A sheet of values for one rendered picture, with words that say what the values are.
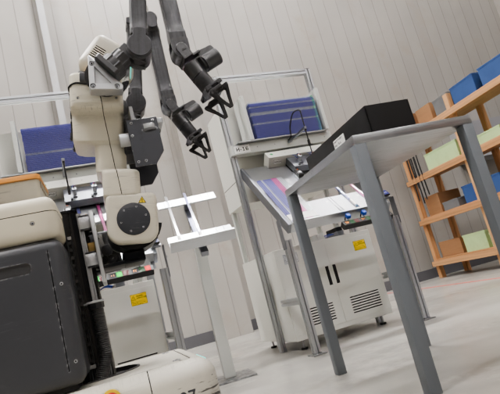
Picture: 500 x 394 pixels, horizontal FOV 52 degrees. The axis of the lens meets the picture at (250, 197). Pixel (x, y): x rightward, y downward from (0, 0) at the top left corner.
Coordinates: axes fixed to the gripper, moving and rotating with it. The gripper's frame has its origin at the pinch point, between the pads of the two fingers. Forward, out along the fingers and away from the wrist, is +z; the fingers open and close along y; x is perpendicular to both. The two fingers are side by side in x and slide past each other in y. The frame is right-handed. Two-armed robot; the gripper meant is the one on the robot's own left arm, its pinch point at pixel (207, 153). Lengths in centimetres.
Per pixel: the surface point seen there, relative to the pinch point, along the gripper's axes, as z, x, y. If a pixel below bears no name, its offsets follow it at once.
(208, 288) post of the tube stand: 47, 21, 82
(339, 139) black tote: 30, -35, -28
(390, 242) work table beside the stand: 64, -8, -57
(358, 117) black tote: 28, -36, -45
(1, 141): -101, 56, 127
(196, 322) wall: 84, 8, 371
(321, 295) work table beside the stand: 75, -3, 9
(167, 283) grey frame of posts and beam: 31, 37, 70
